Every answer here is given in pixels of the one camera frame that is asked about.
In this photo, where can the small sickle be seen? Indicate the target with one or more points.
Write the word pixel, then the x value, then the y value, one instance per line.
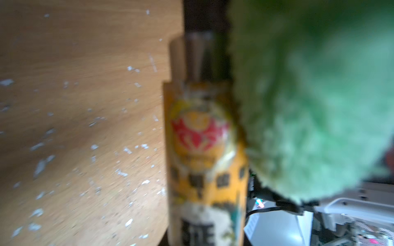
pixel 206 166

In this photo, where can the green and black rag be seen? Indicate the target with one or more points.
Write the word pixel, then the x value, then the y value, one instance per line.
pixel 315 85

